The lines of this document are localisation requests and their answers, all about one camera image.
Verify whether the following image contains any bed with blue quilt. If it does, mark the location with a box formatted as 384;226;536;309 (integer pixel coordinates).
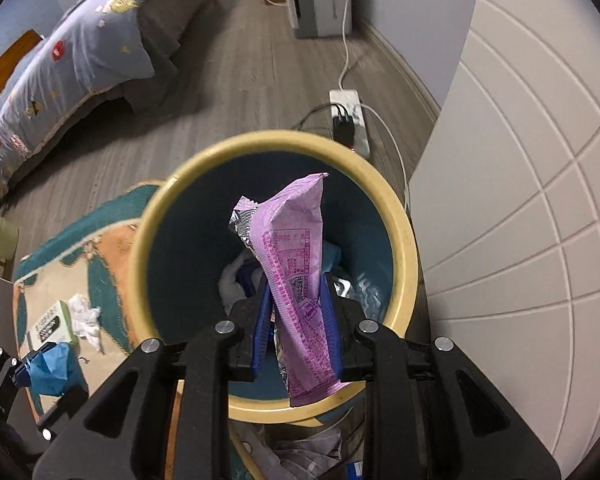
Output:
0;0;209;201

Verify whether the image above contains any clear plastic wrapper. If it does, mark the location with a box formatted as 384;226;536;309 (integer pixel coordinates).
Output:
334;273;386;322

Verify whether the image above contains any teal and orange patterned mat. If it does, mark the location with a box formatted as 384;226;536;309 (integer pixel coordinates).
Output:
11;179;261;480

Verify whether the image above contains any green white small box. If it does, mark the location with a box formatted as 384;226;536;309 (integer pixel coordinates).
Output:
27;300;79;351

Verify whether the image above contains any white power cable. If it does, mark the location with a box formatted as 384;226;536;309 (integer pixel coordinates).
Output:
337;0;358;92

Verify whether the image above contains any blue face mask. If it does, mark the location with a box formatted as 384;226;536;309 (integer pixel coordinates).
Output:
14;341;88;396

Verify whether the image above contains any wooden headboard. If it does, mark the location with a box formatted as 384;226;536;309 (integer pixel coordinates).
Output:
0;29;42;94

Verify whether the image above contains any white crumpled tissue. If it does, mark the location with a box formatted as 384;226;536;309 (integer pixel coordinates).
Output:
68;294;104;353

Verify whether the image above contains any purple snack wrapper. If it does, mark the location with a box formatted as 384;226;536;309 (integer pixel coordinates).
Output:
230;172;343;408

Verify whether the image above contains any white power strip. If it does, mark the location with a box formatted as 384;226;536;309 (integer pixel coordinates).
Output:
329;90;370;159

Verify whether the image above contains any yellow and teal trash bin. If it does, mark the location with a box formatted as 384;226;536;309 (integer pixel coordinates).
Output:
129;131;418;437

